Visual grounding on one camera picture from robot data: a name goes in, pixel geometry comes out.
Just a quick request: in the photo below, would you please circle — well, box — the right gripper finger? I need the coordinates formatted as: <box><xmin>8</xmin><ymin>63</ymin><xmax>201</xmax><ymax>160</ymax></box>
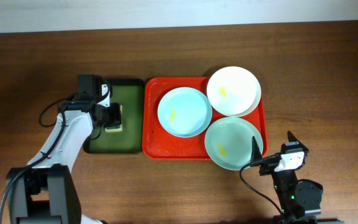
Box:
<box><xmin>287</xmin><ymin>131</ymin><xmax>300</xmax><ymax>144</ymax></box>
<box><xmin>250</xmin><ymin>136</ymin><xmax>262</xmax><ymax>163</ymax></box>

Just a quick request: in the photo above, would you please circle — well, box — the dark green tray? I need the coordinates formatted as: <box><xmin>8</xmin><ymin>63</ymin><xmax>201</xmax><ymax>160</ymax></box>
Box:
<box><xmin>83</xmin><ymin>78</ymin><xmax>145</xmax><ymax>154</ymax></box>

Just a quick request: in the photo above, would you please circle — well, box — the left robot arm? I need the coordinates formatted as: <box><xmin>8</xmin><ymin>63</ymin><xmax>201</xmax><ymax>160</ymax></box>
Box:
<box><xmin>0</xmin><ymin>101</ymin><xmax>110</xmax><ymax>223</ymax></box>

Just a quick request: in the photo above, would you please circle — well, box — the light blue plate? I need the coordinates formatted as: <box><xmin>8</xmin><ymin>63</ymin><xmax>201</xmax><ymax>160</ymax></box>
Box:
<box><xmin>157</xmin><ymin>87</ymin><xmax>213</xmax><ymax>138</ymax></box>

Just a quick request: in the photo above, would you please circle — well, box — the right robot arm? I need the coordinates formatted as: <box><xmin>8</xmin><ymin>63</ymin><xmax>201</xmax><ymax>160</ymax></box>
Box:
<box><xmin>250</xmin><ymin>132</ymin><xmax>323</xmax><ymax>223</ymax></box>

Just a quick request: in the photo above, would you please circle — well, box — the light green plate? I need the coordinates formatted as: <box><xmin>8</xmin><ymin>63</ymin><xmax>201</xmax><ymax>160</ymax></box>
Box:
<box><xmin>204</xmin><ymin>117</ymin><xmax>264</xmax><ymax>170</ymax></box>

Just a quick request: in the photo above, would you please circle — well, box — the yellow green sponge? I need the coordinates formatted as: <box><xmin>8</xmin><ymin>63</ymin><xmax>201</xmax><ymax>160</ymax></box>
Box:
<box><xmin>104</xmin><ymin>104</ymin><xmax>123</xmax><ymax>133</ymax></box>

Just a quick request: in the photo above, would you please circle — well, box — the red plastic tray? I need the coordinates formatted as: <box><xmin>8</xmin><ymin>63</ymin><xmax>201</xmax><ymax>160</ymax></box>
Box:
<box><xmin>142</xmin><ymin>76</ymin><xmax>269</xmax><ymax>161</ymax></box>

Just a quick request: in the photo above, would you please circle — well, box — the white plate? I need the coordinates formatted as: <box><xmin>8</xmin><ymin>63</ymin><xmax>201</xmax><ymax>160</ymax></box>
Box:
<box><xmin>206</xmin><ymin>66</ymin><xmax>262</xmax><ymax>117</ymax></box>

